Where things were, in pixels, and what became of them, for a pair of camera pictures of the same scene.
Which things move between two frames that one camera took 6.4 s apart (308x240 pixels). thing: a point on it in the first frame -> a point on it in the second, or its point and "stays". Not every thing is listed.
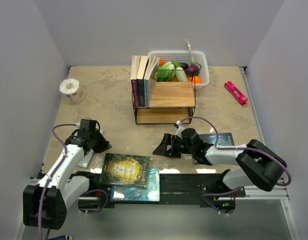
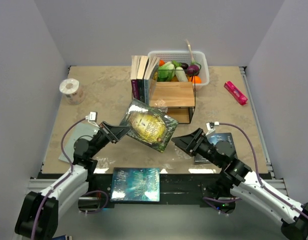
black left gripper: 104,145 -> 116,133
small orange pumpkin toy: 161,62 stays
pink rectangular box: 235,93 stays
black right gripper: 168,139 -> 190,143
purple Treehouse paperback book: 134,64 stays
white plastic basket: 199,58 stays
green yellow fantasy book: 129,170 -> 149,126
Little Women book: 142,64 stays
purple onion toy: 193,69 stays
